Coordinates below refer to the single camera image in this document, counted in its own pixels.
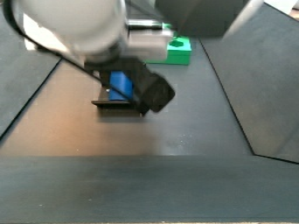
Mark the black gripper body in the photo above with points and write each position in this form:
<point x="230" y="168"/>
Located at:
<point x="153" y="91"/>

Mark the blue oval cylinder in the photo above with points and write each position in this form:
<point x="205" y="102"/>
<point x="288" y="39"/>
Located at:
<point x="124" y="84"/>

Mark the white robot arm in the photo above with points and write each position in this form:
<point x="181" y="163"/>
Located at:
<point x="93" y="35"/>

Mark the dark grey cradle fixture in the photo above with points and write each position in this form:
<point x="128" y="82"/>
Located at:
<point x="105" y="103"/>

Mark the green shape sorter block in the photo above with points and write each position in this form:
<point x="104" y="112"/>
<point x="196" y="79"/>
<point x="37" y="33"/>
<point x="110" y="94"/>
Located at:
<point x="180" y="52"/>

